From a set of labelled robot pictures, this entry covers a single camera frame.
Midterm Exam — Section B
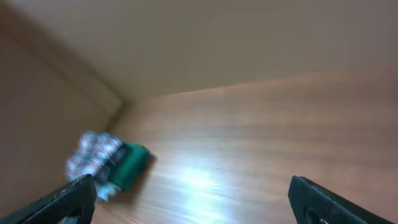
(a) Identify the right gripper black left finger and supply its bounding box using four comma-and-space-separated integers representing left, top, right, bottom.
1, 174, 97, 224

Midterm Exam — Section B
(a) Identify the folded dark green garment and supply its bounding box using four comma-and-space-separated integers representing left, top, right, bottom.
109, 142, 152, 191

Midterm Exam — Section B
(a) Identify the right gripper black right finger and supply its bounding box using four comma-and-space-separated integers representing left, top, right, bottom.
288, 175, 392, 224

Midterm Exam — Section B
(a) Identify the plaid shirt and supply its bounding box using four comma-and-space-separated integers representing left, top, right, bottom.
65, 131, 126, 183

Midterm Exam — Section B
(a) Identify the crumpled white cloth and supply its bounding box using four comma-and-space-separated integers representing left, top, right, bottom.
95, 182, 121, 202

